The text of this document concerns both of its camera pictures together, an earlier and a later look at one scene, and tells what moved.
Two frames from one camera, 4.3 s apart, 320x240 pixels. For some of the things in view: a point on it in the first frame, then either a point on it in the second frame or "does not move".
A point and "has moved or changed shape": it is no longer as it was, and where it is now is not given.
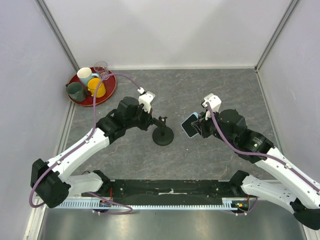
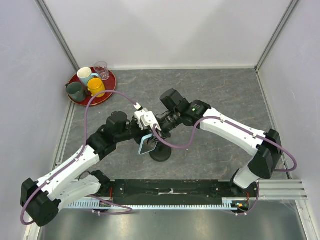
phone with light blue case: x=189 y=129 → x=148 y=143
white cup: x=84 y=74 does not move
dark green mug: x=76 y=91 does not move
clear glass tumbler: x=101 y=67 does not move
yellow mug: x=92 y=84 does not move
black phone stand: x=162 y=135 has moved or changed shape
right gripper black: x=201 y=125 → x=163 y=134
